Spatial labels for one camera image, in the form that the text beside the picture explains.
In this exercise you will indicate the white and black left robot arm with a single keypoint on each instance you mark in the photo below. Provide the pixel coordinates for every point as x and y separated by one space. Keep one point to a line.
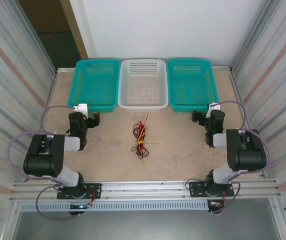
42 162

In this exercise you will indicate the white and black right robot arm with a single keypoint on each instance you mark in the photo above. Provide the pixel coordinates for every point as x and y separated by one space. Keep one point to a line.
248 157

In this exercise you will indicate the teal perforated plastic basket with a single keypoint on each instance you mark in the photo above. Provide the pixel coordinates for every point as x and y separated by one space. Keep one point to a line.
95 85
192 85

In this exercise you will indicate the white perforated plastic basket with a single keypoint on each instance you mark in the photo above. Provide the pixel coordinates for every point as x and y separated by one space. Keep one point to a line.
142 85

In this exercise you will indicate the small black electronics board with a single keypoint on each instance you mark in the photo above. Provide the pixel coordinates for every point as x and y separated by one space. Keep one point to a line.
215 206
78 208

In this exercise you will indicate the brown wooden panel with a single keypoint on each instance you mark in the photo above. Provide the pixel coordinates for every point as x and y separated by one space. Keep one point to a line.
42 15

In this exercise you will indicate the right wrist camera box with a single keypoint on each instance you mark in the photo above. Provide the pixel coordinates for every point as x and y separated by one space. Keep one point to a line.
212 107

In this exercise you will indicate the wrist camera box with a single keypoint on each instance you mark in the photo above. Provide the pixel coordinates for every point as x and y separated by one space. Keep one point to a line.
212 107
80 108

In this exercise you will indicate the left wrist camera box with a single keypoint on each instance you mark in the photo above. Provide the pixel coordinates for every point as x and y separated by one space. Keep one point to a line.
80 108

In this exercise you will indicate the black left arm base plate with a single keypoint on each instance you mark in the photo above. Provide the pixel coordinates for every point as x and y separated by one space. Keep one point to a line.
95 191

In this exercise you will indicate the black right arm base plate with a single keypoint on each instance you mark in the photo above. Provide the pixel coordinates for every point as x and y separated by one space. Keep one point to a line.
195 190

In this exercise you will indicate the aluminium mounting rail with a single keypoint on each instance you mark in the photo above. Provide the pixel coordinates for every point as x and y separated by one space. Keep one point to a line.
145 186

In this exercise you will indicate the beige door frame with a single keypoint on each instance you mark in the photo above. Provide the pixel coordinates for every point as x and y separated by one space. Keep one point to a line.
73 25

